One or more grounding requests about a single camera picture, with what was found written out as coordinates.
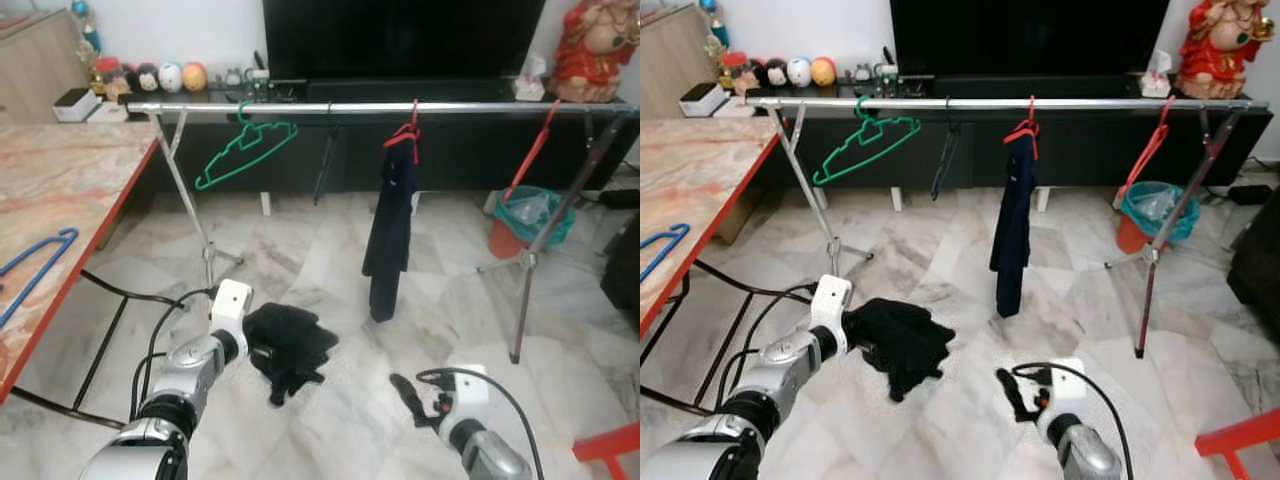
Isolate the green plastic hanger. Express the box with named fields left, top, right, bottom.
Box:
left=812, top=95, right=923, bottom=187
left=195, top=100, right=299, bottom=191

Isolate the black television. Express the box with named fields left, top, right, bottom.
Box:
left=263, top=0, right=546, bottom=81
left=890, top=0, right=1171, bottom=79

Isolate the red plastic hanger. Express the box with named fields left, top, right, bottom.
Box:
left=1120, top=95, right=1176, bottom=196
left=1003, top=95, right=1041, bottom=161
left=500, top=100, right=561, bottom=201
left=385, top=100, right=421, bottom=166

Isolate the light wood cabinet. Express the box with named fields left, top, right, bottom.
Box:
left=640, top=5, right=721, bottom=121
left=0, top=10, right=91, bottom=126

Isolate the black garment with green logo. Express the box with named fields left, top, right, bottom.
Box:
left=845, top=297, right=956, bottom=403
left=243, top=303, right=339, bottom=406

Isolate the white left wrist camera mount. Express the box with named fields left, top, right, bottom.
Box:
left=210, top=280, right=253, bottom=351
left=810, top=275, right=853, bottom=356

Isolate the marble top folding table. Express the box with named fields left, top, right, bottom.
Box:
left=0, top=122, right=216, bottom=431
left=640, top=118, right=816, bottom=416

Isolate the red bin with teal bag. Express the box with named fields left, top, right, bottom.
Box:
left=490, top=187, right=576, bottom=261
left=1115, top=180, right=1201, bottom=254

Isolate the blue plastic hanger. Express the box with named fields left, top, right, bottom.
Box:
left=640, top=223, right=691, bottom=283
left=0, top=228, right=79, bottom=326

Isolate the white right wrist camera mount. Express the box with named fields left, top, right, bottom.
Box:
left=1040, top=358, right=1086, bottom=416
left=450, top=365, right=491, bottom=421

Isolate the black low tv console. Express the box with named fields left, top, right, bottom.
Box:
left=120, top=80, right=641, bottom=196
left=745, top=75, right=1276, bottom=191

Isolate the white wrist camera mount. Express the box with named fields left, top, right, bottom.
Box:
left=450, top=365, right=491, bottom=421
left=210, top=280, right=253, bottom=351
left=810, top=275, right=853, bottom=356
left=1040, top=358, right=1086, bottom=416

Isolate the silver metal clothes rack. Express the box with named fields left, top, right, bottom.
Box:
left=745, top=95, right=1256, bottom=359
left=127, top=100, right=638, bottom=363

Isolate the white tissue box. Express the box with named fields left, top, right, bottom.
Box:
left=1140, top=50, right=1173, bottom=98
left=513, top=55, right=548, bottom=101

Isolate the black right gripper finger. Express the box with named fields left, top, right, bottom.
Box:
left=997, top=372, right=1033, bottom=422
left=390, top=377, right=429, bottom=428
left=395, top=373, right=437, bottom=419
left=1002, top=368, right=1041, bottom=413

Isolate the black shirt small white print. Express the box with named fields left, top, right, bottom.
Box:
left=362, top=135, right=419, bottom=323
left=990, top=130, right=1036, bottom=319

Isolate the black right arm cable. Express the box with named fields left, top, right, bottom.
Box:
left=1012, top=362, right=1136, bottom=480
left=415, top=367, right=546, bottom=480

